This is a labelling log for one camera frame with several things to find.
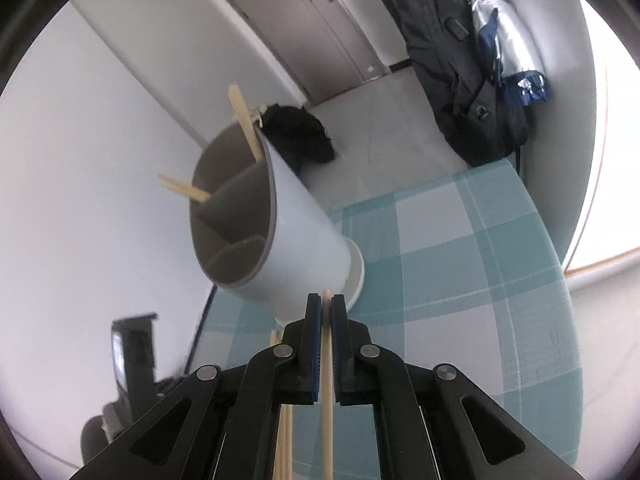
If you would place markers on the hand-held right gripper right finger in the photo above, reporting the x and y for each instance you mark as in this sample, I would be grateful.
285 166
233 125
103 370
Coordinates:
336 355

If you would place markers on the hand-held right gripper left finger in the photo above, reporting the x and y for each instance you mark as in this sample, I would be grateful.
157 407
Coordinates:
314 355

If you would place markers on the pale wooden chopstick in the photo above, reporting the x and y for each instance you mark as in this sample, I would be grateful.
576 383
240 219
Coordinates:
185 189
245 120
327 435

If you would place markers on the pile of bamboo chopsticks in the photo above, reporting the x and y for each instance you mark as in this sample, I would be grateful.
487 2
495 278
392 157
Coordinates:
285 440

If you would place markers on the white utensil holder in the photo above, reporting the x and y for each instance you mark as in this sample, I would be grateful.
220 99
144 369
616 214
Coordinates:
310 240

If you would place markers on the teal checked tablecloth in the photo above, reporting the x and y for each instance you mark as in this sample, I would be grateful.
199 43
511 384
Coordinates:
450 285

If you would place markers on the black bag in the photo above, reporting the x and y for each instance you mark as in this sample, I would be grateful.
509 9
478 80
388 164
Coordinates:
295 135

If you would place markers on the beige cloth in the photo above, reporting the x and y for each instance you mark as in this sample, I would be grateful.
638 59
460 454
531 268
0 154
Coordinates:
257 116

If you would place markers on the black backpack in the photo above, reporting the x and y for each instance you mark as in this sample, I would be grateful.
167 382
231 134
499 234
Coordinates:
450 60

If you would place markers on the grey door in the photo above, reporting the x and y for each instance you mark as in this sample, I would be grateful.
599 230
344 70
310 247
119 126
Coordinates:
300 25

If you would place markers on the window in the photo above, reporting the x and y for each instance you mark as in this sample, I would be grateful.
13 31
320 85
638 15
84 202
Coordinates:
615 160

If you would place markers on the silver folding umbrella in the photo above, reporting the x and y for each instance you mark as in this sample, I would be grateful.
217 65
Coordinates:
510 35

